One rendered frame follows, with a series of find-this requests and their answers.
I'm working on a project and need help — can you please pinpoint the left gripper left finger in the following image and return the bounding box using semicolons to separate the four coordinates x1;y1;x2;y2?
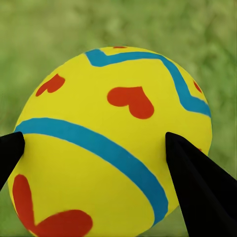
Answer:
0;131;25;191

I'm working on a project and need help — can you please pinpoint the easter egg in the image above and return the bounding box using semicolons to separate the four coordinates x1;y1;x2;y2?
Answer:
8;46;212;237

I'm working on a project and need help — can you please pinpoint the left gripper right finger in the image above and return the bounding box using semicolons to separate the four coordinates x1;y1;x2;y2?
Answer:
165;132;237;237

